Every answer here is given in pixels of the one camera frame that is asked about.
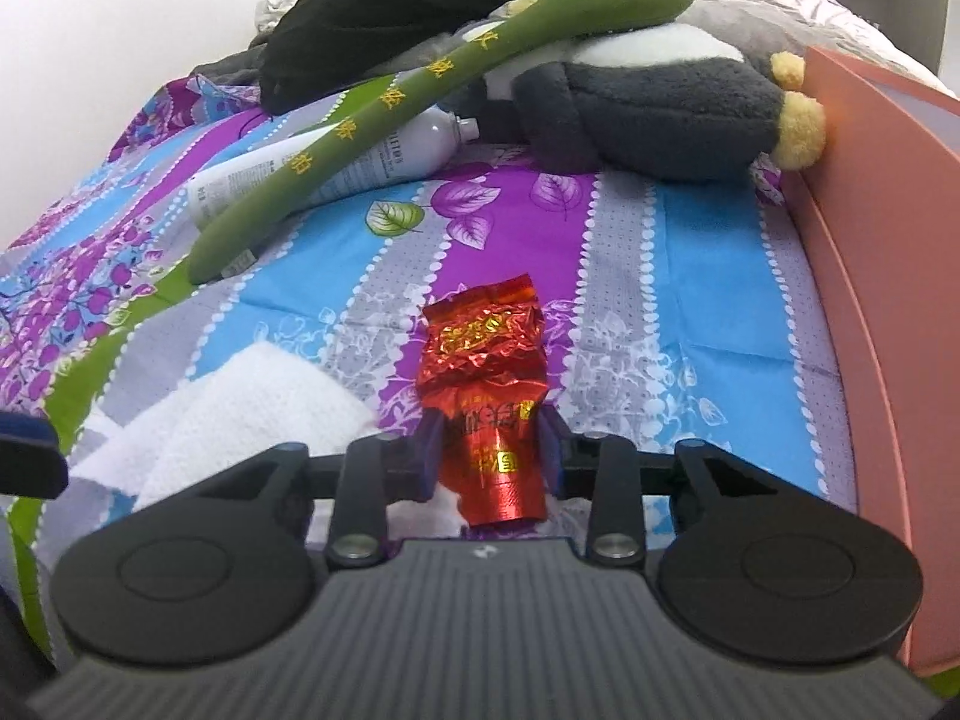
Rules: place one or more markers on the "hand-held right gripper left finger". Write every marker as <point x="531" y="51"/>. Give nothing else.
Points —
<point x="433" y="457"/>

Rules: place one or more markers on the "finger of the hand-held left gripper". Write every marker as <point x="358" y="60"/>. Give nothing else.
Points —
<point x="30" y="457"/>

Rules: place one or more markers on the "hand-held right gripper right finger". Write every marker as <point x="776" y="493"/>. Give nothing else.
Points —
<point x="553" y="457"/>

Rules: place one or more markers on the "red foil packet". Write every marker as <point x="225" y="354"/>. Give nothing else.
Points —
<point x="480" y="360"/>

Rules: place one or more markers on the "white towel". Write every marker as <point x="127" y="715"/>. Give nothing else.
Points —
<point x="225" y="405"/>

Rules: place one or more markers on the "orange cardboard box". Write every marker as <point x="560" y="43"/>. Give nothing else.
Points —
<point x="885" y="277"/>

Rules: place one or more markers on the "white spray bottle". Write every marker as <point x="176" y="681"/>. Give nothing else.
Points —
<point x="405" y="142"/>

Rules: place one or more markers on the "grey white penguin plush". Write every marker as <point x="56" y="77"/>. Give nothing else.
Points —
<point x="660" y="112"/>

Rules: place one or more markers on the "long green plush stick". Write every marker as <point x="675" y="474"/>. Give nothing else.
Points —
<point x="450" y="67"/>

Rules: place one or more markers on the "grey blanket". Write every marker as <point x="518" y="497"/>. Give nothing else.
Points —
<point x="225" y="66"/>

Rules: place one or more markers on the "black clothing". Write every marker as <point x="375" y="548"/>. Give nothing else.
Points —
<point x="375" y="0"/>

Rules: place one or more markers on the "white crumpled cloth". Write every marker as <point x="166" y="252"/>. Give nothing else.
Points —
<point x="274" y="11"/>

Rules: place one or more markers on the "white duvet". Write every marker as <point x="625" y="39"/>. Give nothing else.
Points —
<point x="847" y="30"/>

